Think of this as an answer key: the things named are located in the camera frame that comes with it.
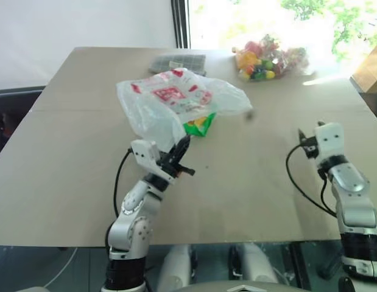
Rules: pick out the translucent red-printed plastic bag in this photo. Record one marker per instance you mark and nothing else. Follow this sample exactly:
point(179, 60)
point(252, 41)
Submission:
point(164, 100)

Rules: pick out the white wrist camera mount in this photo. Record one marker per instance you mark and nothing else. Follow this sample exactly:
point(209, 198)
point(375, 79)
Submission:
point(329, 140)
point(144, 153)

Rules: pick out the clear bag of colourful toys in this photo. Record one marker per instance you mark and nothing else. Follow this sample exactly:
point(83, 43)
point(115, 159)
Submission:
point(267, 64)

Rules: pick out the grey robot torso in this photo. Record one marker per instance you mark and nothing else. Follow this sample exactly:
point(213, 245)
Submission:
point(243, 287)

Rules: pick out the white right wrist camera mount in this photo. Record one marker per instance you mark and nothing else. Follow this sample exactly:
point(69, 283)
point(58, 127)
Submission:
point(329, 140)

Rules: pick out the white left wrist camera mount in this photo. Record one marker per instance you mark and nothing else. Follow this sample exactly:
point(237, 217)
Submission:
point(144, 153)

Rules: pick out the brown cardboard box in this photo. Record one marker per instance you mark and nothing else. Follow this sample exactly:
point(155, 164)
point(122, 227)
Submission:
point(369, 68)

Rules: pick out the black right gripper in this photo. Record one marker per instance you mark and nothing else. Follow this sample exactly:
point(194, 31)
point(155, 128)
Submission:
point(310, 146)

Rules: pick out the dark window frame post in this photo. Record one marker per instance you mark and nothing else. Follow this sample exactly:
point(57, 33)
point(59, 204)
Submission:
point(180, 22)

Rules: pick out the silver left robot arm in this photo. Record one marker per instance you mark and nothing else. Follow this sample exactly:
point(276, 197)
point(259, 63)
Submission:
point(131, 225)

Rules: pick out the green snack packet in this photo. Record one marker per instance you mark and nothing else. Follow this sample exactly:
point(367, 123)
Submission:
point(200, 126)

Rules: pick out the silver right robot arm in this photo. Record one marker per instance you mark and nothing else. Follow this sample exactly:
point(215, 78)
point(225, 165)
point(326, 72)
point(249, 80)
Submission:
point(357, 210)

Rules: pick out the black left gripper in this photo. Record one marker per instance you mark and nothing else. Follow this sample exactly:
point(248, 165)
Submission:
point(169, 165)

